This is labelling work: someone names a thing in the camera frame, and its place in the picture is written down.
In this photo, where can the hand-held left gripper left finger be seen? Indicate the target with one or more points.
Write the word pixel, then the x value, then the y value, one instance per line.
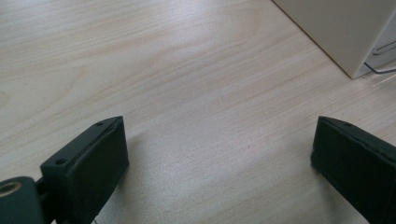
pixel 90 165

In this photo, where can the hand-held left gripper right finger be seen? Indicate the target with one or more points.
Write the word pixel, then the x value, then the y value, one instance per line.
pixel 355 161

